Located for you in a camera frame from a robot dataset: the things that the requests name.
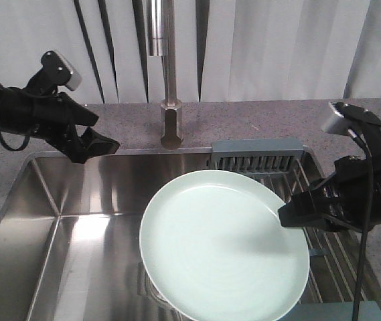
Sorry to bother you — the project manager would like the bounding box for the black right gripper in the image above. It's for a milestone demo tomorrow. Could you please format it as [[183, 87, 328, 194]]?
[[278, 124, 381, 231]]

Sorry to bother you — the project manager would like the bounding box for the white pleated curtain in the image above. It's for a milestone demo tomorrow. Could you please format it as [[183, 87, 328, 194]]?
[[0, 1, 381, 104]]

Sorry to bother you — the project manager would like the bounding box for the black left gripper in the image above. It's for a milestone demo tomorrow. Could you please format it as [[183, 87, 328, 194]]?
[[5, 87, 120, 164]]

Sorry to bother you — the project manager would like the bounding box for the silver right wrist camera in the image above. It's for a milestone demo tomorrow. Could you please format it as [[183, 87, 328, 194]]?
[[320, 100, 381, 136]]

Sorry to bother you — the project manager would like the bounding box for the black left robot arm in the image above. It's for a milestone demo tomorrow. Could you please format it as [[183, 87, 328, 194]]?
[[0, 84, 120, 164]]

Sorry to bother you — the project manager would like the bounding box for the stainless steel faucet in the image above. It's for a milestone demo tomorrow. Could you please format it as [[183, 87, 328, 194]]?
[[146, 0, 183, 150]]

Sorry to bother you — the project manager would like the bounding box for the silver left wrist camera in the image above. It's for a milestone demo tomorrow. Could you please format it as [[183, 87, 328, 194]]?
[[41, 50, 82, 91]]

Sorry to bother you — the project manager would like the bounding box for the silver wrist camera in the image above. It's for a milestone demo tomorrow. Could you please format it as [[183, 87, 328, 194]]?
[[320, 100, 381, 136], [41, 50, 82, 91]]

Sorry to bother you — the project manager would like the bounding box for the black camera cable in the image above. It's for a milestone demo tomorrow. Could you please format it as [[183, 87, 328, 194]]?
[[346, 128, 375, 321]]

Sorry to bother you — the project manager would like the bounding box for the light green round plate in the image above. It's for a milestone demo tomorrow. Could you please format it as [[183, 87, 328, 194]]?
[[139, 170, 309, 320]]

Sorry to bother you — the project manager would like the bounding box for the stainless steel sink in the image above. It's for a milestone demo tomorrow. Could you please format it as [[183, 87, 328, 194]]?
[[0, 146, 381, 321]]

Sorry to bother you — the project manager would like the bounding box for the grey dish drying rack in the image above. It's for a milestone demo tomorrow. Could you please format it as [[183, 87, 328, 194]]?
[[206, 138, 381, 321]]

